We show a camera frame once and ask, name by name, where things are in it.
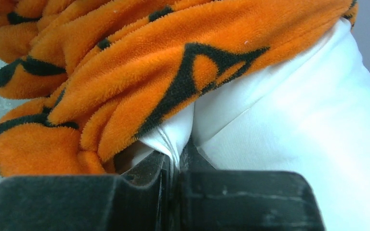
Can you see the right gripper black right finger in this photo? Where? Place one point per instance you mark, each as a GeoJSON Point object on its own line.
{"type": "Point", "coordinates": [210, 199]}

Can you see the orange patterned pillowcase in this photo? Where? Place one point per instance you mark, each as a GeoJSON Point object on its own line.
{"type": "Point", "coordinates": [97, 75]}

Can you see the white pillow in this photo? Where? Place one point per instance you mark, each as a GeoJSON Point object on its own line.
{"type": "Point", "coordinates": [309, 114]}

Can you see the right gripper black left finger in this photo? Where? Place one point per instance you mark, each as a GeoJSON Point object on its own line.
{"type": "Point", "coordinates": [134, 201]}

